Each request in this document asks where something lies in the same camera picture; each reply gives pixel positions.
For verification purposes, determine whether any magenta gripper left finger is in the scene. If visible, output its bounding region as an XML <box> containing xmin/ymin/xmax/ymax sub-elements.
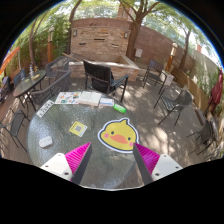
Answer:
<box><xmin>65</xmin><ymin>143</ymin><xmax>92</xmax><ymax>185</ymax></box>

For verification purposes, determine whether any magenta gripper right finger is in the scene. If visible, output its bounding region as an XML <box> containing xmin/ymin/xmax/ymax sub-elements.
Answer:
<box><xmin>133</xmin><ymin>143</ymin><xmax>160</xmax><ymax>185</ymax></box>

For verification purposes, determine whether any yellow QR code card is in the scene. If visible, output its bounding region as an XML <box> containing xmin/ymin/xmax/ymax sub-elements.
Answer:
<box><xmin>69</xmin><ymin>121</ymin><xmax>87</xmax><ymax>137</ymax></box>

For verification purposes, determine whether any round glass patio table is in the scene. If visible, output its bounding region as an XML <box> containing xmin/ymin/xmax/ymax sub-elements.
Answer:
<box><xmin>27</xmin><ymin>93</ymin><xmax>148</xmax><ymax>191</ymax></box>

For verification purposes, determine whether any green rectangular box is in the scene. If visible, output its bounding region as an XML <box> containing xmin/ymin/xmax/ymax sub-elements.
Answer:
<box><xmin>113</xmin><ymin>104</ymin><xmax>126</xmax><ymax>113</ymax></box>

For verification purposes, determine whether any white remote keypad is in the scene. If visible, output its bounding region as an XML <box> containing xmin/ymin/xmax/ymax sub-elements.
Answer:
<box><xmin>37</xmin><ymin>100</ymin><xmax>54</xmax><ymax>118</ymax></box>

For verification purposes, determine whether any open white book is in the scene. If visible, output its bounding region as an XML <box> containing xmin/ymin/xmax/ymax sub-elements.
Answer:
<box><xmin>78</xmin><ymin>91</ymin><xmax>101</xmax><ymax>106</ymax></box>

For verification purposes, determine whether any small white booklet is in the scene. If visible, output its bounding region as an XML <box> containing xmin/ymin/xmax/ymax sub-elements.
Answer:
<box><xmin>99</xmin><ymin>98</ymin><xmax>114</xmax><ymax>106</ymax></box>

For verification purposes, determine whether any colourful sticker sheet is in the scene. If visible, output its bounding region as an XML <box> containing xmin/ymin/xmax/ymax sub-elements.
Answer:
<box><xmin>55</xmin><ymin>91</ymin><xmax>81</xmax><ymax>104</ymax></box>

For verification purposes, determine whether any black metal chair far right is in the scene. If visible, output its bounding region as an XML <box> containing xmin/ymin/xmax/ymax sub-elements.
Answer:
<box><xmin>191</xmin><ymin>119</ymin><xmax>218</xmax><ymax>153</ymax></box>

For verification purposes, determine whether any black metal chair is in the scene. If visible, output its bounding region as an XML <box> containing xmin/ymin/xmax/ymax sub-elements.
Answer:
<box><xmin>0</xmin><ymin>108</ymin><xmax>29</xmax><ymax>151</ymax></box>
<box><xmin>191</xmin><ymin>119</ymin><xmax>218</xmax><ymax>153</ymax></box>
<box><xmin>143</xmin><ymin>60</ymin><xmax>166</xmax><ymax>87</ymax></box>

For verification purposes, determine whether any grey wicker chair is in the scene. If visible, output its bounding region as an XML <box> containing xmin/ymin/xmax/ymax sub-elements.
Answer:
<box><xmin>31</xmin><ymin>70</ymin><xmax>71</xmax><ymax>105</ymax></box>
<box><xmin>45</xmin><ymin>56</ymin><xmax>69</xmax><ymax>82</ymax></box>

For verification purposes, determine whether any grey metal chair right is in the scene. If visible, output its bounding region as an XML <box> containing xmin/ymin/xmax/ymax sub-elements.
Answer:
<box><xmin>155</xmin><ymin>87</ymin><xmax>193</xmax><ymax>124</ymax></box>

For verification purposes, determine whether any black metal chair left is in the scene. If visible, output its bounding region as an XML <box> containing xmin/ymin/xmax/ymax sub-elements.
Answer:
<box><xmin>0</xmin><ymin>108</ymin><xmax>29</xmax><ymax>151</ymax></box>

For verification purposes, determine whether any black wooden armchair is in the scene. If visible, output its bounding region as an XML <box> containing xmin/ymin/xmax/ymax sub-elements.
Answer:
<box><xmin>83</xmin><ymin>60</ymin><xmax>129</xmax><ymax>95</ymax></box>

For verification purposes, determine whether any dark round side table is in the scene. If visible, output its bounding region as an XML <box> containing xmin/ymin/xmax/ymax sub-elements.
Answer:
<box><xmin>13</xmin><ymin>70</ymin><xmax>46</xmax><ymax>106</ymax></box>

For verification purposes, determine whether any grey wicker chair back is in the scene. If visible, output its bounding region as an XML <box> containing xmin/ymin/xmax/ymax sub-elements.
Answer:
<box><xmin>45</xmin><ymin>56</ymin><xmax>69</xmax><ymax>82</ymax></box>

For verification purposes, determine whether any red closed umbrella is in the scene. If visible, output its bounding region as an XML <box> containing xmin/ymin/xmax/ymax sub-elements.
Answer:
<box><xmin>208</xmin><ymin>69</ymin><xmax>223</xmax><ymax>113</ymax></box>

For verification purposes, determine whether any stone fire pit bench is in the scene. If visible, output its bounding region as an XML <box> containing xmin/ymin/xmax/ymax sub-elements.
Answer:
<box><xmin>64</xmin><ymin>54</ymin><xmax>140</xmax><ymax>81</ymax></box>

